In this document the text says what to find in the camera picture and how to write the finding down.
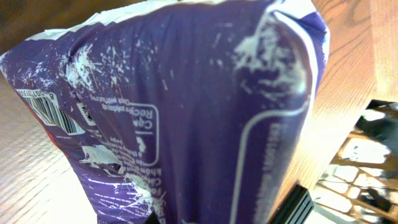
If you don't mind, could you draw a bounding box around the purple red snack pack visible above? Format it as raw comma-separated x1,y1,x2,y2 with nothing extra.
1,1,330,223

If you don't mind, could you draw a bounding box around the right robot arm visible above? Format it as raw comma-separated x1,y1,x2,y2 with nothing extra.
355,100,397,151

